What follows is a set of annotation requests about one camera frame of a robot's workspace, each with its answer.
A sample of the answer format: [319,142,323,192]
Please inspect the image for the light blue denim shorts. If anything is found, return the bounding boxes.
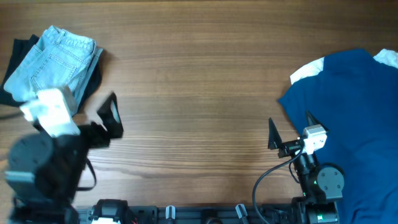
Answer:
[3,26,103,115]

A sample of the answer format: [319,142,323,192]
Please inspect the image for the dark blue garment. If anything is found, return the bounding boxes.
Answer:
[279,49,397,223]

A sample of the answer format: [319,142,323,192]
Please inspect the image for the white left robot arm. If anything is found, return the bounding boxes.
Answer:
[5,93,124,223]

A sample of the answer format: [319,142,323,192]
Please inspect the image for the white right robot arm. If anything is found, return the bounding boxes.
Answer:
[268,111,345,223]

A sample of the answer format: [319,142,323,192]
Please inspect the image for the folded black garment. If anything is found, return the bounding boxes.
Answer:
[1,34,102,110]

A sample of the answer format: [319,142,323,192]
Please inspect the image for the white garment in pile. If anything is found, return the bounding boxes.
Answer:
[290,49,397,85]

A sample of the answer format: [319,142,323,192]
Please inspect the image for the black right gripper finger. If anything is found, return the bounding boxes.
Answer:
[305,111,328,131]
[268,118,282,150]

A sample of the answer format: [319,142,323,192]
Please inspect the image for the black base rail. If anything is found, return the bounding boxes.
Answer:
[70,203,301,224]

